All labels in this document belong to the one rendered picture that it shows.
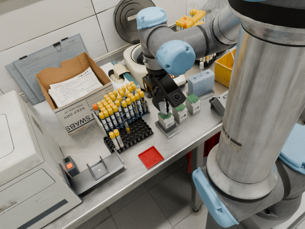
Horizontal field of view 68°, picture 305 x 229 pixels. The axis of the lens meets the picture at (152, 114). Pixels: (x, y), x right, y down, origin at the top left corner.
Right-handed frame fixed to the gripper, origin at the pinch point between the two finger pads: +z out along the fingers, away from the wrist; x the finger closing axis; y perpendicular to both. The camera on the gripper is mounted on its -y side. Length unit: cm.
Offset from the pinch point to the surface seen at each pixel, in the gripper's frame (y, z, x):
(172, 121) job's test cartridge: -1.1, 3.9, -1.0
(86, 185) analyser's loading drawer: -3.6, 5.5, 35.0
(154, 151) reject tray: -4.6, 9.3, 9.9
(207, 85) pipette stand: 4.9, 4.0, -23.5
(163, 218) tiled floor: 2, 97, 12
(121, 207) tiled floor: 25, 97, 31
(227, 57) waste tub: 10.7, 1.2, -39.8
